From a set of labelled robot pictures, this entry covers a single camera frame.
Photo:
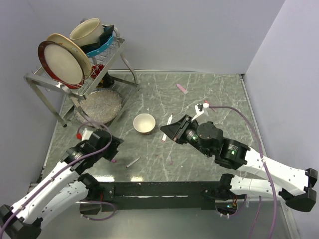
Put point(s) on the red object in rack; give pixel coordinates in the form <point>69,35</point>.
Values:
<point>96,70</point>

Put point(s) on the red rimmed white plate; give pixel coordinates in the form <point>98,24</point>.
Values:
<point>60,64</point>

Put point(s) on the black base frame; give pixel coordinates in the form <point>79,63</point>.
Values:
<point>161,195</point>

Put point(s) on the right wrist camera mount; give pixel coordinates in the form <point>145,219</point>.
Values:
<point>201,112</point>

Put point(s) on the white paper cup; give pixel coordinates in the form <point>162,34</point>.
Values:
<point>144,123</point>

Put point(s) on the glass textured plate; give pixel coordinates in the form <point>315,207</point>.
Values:
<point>102,105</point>

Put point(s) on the white pen red tip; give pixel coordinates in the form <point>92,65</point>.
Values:
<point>165,128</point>

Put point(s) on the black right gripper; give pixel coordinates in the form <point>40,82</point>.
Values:
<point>179,128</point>

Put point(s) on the steel dish rack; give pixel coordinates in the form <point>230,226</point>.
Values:
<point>107,58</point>

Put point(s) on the beige plate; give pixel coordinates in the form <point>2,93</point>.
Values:
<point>78,53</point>

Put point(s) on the cream ceramic bowl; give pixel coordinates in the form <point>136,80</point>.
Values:
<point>87,32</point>

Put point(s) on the blue rimmed dish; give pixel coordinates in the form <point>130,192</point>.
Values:
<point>104,42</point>

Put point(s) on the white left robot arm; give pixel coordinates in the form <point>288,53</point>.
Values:
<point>65,185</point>

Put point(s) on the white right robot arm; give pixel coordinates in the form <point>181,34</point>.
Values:
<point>273,179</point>

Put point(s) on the white pen red cap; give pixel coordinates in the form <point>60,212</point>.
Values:
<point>133,162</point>

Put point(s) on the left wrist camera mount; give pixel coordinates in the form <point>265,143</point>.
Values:
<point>84,133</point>

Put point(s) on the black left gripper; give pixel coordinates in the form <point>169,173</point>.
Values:
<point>112,151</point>

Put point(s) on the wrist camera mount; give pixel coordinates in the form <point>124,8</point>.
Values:
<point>201,112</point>
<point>84,133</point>

